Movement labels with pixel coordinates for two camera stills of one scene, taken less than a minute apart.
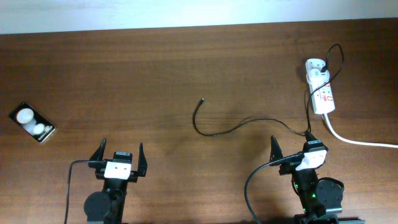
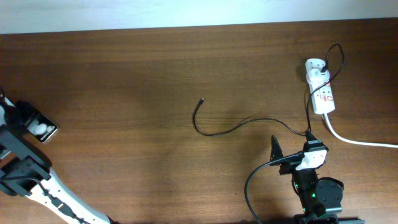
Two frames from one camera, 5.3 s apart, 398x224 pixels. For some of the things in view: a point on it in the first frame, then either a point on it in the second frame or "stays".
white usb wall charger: x=315 y=76 stays
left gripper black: x=96 y=160 → x=23 y=106
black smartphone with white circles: x=32 y=122 stays
